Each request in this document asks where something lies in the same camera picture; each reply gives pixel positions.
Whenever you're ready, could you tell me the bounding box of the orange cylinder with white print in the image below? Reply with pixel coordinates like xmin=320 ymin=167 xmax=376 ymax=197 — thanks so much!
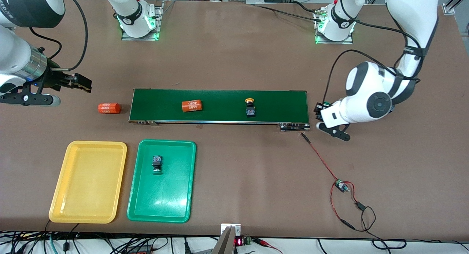
xmin=98 ymin=103 xmax=122 ymax=114
xmin=181 ymin=99 xmax=203 ymax=112

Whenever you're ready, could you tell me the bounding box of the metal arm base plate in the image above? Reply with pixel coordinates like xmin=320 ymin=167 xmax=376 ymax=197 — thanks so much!
xmin=314 ymin=8 xmax=354 ymax=45
xmin=122 ymin=1 xmax=162 ymax=41

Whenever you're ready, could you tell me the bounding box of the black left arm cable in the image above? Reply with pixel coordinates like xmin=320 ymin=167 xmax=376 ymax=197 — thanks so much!
xmin=322 ymin=0 xmax=425 ymax=105

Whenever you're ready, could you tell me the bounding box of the red black supply wire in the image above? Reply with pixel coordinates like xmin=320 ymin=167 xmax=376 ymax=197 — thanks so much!
xmin=330 ymin=181 xmax=407 ymax=251

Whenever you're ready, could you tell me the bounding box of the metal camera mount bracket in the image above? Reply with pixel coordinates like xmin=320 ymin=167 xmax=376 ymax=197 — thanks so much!
xmin=212 ymin=224 xmax=241 ymax=254

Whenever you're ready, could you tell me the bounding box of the red alligator clip lead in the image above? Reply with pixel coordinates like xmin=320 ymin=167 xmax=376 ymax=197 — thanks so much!
xmin=253 ymin=238 xmax=282 ymax=254

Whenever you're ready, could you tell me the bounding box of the yellow plastic tray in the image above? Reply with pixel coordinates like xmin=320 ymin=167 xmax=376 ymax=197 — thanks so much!
xmin=49 ymin=140 xmax=128 ymax=224

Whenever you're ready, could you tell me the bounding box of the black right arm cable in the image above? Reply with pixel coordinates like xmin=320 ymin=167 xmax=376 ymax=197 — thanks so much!
xmin=29 ymin=0 xmax=89 ymax=71

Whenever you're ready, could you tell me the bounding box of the tangled black cable bundle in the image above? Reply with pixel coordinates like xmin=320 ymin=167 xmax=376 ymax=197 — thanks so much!
xmin=0 ymin=230 xmax=220 ymax=254

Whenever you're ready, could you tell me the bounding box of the red black conveyor wire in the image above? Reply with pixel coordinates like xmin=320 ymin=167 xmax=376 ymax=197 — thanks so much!
xmin=300 ymin=132 xmax=343 ymax=185

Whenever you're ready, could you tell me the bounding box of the black table cable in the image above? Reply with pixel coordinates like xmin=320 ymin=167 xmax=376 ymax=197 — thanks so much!
xmin=253 ymin=0 xmax=325 ymax=24

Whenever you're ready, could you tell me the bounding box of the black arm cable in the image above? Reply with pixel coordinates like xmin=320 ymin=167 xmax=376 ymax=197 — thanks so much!
xmin=322 ymin=0 xmax=425 ymax=105
xmin=29 ymin=0 xmax=89 ymax=71

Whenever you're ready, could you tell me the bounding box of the green conveyor belt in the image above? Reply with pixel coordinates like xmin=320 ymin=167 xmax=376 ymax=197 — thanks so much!
xmin=128 ymin=88 xmax=311 ymax=132

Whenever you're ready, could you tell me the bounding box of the green plastic tray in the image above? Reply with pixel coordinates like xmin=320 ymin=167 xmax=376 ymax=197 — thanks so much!
xmin=127 ymin=139 xmax=197 ymax=223

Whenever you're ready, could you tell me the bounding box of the yellow push button switch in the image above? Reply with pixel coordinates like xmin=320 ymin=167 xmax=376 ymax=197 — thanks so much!
xmin=244 ymin=97 xmax=257 ymax=118

